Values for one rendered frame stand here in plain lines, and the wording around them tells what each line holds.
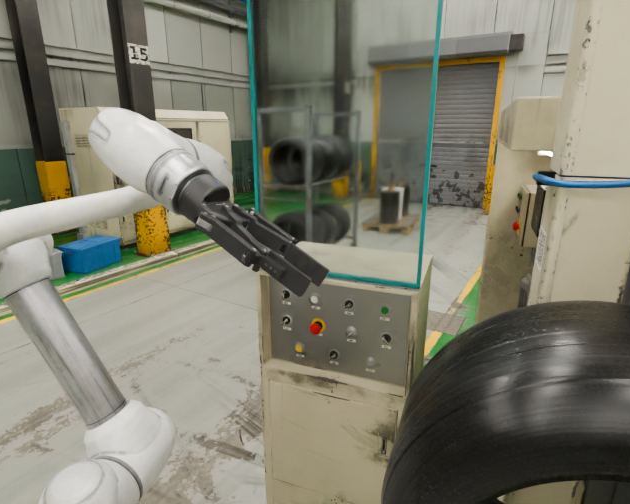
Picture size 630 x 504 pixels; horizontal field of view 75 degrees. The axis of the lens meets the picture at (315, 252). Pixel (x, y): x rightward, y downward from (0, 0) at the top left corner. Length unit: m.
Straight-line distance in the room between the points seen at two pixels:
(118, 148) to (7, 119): 7.80
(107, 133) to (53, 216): 0.25
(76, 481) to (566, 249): 1.06
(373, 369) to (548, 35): 8.82
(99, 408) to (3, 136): 7.46
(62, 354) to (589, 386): 1.05
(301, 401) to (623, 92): 1.27
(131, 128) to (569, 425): 0.68
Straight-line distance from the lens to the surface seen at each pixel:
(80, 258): 5.77
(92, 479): 1.08
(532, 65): 9.72
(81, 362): 1.17
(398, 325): 1.36
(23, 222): 0.91
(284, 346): 1.54
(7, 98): 8.51
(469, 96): 9.90
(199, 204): 0.61
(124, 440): 1.18
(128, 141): 0.69
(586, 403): 0.54
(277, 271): 0.54
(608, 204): 0.84
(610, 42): 0.83
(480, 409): 0.56
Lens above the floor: 1.73
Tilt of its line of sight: 17 degrees down
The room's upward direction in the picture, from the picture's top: straight up
